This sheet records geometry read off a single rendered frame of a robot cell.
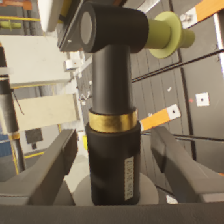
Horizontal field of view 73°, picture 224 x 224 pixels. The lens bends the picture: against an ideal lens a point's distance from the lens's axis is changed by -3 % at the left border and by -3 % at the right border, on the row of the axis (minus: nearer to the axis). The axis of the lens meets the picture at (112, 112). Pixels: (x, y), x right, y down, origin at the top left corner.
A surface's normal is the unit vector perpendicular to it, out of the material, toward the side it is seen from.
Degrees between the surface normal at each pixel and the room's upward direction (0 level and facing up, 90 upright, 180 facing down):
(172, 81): 0
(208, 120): 0
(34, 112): 90
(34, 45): 90
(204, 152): 0
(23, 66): 90
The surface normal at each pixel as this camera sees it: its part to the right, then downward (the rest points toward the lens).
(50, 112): 0.47, -0.04
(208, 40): -0.87, 0.16
